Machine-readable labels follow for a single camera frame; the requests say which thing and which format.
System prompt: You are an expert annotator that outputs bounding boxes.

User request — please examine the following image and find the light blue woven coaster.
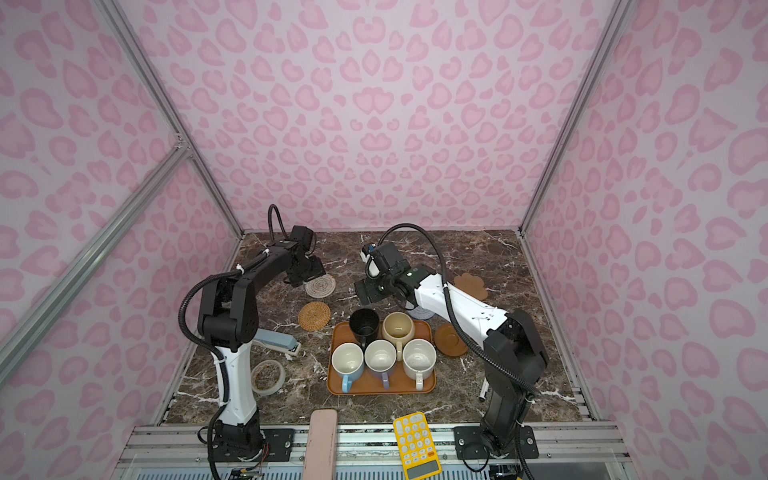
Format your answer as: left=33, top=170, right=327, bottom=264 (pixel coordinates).
left=408, top=307, right=435, bottom=320

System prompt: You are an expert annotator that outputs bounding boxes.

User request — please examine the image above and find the beige cream mug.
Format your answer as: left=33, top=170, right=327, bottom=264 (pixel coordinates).
left=381, top=312, right=415, bottom=361

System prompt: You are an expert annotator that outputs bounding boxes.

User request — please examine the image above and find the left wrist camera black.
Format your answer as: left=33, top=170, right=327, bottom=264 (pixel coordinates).
left=290, top=225, right=316, bottom=254

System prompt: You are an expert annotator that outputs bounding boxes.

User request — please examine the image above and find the light blue mug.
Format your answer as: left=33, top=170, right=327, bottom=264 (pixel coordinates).
left=331, top=342, right=365, bottom=394

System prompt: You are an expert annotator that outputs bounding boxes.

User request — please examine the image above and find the light blue stapler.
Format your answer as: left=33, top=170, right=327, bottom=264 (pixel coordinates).
left=253, top=329, right=301, bottom=357

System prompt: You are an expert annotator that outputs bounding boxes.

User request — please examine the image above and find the white tape roll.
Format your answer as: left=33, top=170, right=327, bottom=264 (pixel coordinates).
left=251, top=359, right=286, bottom=397

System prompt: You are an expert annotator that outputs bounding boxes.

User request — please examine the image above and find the white multicolour zigzag woven coaster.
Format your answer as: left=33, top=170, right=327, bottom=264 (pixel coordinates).
left=305, top=274, right=337, bottom=299

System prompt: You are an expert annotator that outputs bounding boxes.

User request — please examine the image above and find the round brown wooden coaster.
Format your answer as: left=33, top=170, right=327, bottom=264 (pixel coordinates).
left=434, top=324, right=468, bottom=358

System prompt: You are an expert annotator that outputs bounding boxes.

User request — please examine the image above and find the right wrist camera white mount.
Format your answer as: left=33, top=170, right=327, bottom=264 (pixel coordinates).
left=361, top=242, right=410, bottom=279

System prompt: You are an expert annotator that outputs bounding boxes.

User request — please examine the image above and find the yellow calculator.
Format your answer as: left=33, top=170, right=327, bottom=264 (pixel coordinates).
left=393, top=412, right=442, bottom=480

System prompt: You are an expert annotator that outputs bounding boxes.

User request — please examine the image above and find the purple mug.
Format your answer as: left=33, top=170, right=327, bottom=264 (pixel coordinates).
left=364, top=339, right=397, bottom=390

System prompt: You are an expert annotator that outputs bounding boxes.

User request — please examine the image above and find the pink rectangular case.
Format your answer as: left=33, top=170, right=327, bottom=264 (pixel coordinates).
left=302, top=409, right=338, bottom=480

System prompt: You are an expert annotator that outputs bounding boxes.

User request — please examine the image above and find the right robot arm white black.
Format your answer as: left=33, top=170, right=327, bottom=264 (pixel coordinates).
left=355, top=268, right=549, bottom=457

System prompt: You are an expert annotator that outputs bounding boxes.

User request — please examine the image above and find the black mug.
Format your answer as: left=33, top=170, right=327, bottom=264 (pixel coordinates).
left=349, top=308, right=380, bottom=351

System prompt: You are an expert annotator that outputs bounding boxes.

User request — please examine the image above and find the cork paw shaped coaster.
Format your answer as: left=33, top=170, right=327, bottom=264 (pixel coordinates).
left=454, top=272, right=488, bottom=301

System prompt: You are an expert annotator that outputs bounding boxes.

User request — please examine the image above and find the white speckled pink mug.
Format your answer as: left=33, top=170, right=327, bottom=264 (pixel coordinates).
left=402, top=338, right=437, bottom=391

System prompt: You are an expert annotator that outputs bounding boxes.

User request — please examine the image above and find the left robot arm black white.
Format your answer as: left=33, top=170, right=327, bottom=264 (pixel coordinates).
left=197, top=239, right=325, bottom=461

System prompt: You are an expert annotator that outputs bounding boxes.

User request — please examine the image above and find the orange brown serving tray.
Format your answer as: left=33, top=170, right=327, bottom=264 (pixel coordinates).
left=326, top=320, right=437, bottom=396

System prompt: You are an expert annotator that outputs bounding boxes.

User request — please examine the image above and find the round tan rattan coaster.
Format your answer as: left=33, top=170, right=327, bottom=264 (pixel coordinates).
left=298, top=301, right=332, bottom=332

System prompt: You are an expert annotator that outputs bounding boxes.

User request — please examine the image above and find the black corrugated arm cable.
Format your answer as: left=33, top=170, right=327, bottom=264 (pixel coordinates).
left=376, top=223, right=541, bottom=397
left=178, top=203, right=289, bottom=480

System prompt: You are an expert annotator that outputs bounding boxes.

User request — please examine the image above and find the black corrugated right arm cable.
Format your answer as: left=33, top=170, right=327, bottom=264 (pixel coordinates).
left=376, top=223, right=541, bottom=397

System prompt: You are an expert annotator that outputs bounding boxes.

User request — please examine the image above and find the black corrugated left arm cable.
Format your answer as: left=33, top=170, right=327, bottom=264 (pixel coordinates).
left=178, top=203, right=289, bottom=480

